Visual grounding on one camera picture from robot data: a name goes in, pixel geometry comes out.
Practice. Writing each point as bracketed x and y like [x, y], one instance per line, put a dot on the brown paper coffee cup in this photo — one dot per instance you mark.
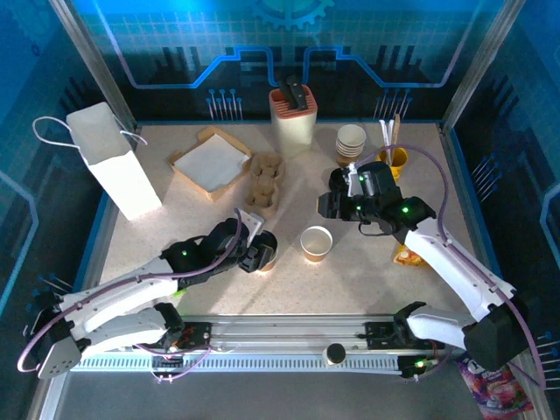
[267, 268]
[316, 256]

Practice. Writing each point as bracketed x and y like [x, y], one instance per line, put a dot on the white paper bag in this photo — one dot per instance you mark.
[118, 170]

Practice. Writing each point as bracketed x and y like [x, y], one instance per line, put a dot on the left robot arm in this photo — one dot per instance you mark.
[122, 289]

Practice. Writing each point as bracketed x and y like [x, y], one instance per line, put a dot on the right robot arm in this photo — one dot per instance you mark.
[459, 267]

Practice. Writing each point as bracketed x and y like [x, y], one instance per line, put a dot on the yellow metal bucket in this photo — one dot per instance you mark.
[398, 164]

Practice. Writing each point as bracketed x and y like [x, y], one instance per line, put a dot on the yellow chips bag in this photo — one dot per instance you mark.
[407, 258]

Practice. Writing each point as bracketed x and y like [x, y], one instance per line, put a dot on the brown paper cup stack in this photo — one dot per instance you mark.
[350, 140]

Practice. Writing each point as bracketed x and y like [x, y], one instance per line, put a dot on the pulp cup carrier stack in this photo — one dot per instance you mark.
[264, 184]

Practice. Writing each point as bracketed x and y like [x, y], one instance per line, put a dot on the cardboard napkin box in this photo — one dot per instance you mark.
[192, 181]

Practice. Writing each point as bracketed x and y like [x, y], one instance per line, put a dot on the white wrapped straw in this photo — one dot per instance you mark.
[382, 131]
[389, 135]

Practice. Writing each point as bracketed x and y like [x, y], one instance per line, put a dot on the cream knife block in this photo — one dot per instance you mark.
[293, 131]

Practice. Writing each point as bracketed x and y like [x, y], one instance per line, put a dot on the kraft wrapped stirrer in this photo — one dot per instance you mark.
[397, 131]

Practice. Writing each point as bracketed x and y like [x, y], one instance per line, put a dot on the white napkin stack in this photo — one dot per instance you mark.
[210, 162]

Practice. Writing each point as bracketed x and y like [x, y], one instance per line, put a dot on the black round knob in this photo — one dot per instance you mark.
[335, 353]

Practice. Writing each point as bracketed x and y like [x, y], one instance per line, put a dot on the purple candy bag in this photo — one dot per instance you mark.
[494, 394]

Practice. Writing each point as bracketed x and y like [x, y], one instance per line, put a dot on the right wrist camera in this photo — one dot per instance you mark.
[355, 184]

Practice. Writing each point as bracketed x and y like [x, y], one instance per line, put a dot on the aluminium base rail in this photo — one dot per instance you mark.
[284, 324]

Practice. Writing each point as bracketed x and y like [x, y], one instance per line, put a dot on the aluminium frame post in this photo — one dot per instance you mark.
[89, 57]
[480, 57]

